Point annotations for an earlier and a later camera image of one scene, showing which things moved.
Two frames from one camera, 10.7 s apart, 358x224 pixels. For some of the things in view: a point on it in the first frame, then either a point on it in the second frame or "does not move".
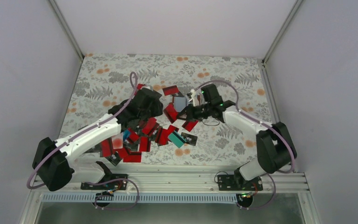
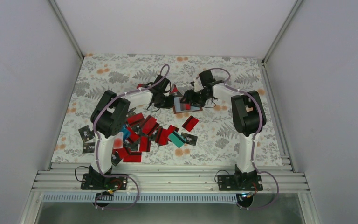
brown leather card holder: x=179 y=102 does not move
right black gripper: x=191 y=115 → x=189 y=97
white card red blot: x=117 y=141 does not move
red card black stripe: x=171 y=112 → x=185 y=106
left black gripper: x=157 y=109 → x=169 y=105
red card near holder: x=189 y=125 does not move
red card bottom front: x=133 y=157 does not move
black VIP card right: x=189 y=139 does not move
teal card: x=177 y=139 does not move
